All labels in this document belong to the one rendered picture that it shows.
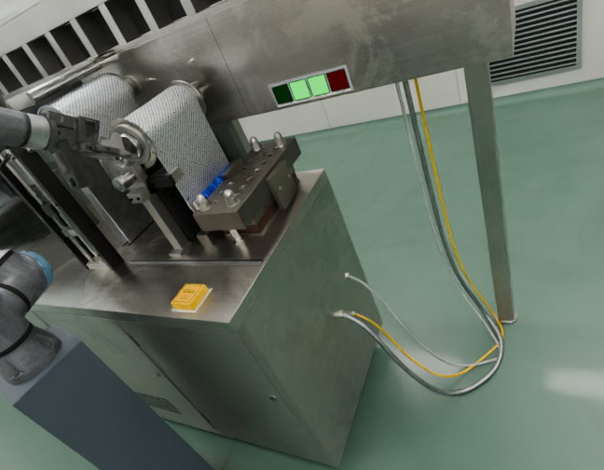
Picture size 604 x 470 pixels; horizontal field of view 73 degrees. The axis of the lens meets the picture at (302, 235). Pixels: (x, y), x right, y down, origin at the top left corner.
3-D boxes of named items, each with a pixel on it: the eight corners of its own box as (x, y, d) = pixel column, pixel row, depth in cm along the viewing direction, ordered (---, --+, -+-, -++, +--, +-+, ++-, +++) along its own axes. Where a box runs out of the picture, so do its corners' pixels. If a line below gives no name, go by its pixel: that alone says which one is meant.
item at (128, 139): (139, 145, 106) (139, 165, 111) (144, 140, 107) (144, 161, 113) (114, 130, 106) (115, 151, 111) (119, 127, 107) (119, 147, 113)
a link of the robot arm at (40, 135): (32, 145, 86) (12, 150, 90) (54, 148, 90) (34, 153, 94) (31, 109, 86) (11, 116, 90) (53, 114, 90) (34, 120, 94)
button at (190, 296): (174, 309, 105) (170, 303, 103) (189, 289, 109) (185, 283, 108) (194, 311, 101) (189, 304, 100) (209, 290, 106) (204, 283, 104)
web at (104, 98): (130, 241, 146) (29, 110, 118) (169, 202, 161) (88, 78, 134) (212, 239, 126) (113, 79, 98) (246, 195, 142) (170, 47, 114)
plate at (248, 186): (202, 231, 118) (191, 214, 114) (262, 158, 144) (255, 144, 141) (246, 228, 109) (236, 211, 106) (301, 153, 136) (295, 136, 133)
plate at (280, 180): (280, 210, 124) (265, 179, 118) (292, 190, 130) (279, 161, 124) (286, 209, 122) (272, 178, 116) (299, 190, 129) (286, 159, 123)
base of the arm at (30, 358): (18, 393, 101) (-13, 369, 95) (-1, 374, 110) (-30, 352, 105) (70, 345, 109) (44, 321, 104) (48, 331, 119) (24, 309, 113)
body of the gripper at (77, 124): (102, 121, 100) (52, 108, 90) (103, 156, 100) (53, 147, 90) (85, 126, 104) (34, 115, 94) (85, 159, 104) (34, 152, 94)
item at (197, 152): (191, 210, 120) (157, 155, 110) (229, 167, 135) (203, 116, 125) (192, 210, 119) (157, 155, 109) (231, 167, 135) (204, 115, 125)
